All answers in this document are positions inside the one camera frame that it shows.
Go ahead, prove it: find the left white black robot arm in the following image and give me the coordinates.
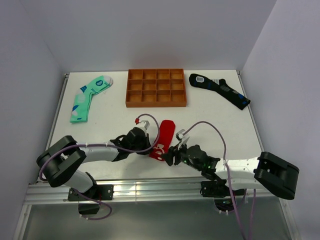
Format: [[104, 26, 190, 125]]
[[36, 121, 152, 200]]

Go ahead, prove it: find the aluminium front rail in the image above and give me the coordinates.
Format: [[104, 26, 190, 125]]
[[24, 174, 287, 205]]

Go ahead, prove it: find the black blue sports sock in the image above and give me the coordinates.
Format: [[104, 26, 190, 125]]
[[189, 73, 251, 110]]

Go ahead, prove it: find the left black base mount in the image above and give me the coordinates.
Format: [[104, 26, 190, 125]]
[[67, 184, 114, 221]]

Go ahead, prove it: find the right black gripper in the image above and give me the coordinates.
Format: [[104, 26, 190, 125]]
[[160, 140, 203, 172]]

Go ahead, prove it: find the red santa sock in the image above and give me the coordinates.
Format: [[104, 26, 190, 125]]
[[149, 119, 176, 162]]

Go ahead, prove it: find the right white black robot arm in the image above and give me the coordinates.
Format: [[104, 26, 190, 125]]
[[161, 137, 300, 200]]

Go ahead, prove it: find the orange compartment tray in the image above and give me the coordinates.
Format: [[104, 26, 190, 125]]
[[125, 68, 187, 108]]

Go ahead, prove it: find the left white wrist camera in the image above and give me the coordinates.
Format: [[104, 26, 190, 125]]
[[135, 119, 150, 134]]

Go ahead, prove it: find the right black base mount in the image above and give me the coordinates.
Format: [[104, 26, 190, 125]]
[[199, 181, 247, 213]]

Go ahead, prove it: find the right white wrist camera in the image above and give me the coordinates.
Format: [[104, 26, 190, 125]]
[[175, 129, 186, 141]]

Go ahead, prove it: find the mint green patterned sock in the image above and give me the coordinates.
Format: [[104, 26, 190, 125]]
[[69, 75, 114, 124]]

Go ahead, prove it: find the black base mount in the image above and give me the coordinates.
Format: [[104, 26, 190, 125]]
[[199, 181, 247, 213], [67, 184, 114, 221]]

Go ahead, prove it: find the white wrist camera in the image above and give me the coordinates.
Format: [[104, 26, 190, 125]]
[[135, 119, 150, 134], [175, 129, 186, 141]]

